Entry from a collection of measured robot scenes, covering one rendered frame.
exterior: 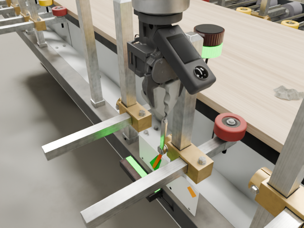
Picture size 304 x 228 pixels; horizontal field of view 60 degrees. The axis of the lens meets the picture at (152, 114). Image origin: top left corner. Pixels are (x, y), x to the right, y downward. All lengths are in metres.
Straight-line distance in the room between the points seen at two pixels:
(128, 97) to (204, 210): 0.38
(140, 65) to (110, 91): 0.87
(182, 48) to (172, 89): 0.10
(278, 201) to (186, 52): 0.28
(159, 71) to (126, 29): 0.29
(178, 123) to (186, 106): 0.06
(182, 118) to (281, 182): 0.24
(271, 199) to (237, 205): 0.40
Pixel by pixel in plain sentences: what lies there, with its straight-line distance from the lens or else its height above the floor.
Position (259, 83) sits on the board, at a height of 0.90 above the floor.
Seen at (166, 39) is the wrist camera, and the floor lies 1.18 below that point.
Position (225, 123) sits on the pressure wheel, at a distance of 0.70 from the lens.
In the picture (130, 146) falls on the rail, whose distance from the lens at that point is 0.90.
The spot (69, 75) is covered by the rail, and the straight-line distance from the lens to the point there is 1.36.
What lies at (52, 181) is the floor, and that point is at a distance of 1.81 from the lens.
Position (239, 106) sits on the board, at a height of 0.90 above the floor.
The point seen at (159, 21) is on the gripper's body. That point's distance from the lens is 0.41.
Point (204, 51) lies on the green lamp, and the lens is 0.53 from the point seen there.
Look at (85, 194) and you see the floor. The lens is 1.68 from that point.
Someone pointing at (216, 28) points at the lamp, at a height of 1.15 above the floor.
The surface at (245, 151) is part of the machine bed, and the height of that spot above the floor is 0.78.
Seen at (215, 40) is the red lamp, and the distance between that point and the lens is 0.53.
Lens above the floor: 1.33
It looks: 37 degrees down
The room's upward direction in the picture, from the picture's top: straight up
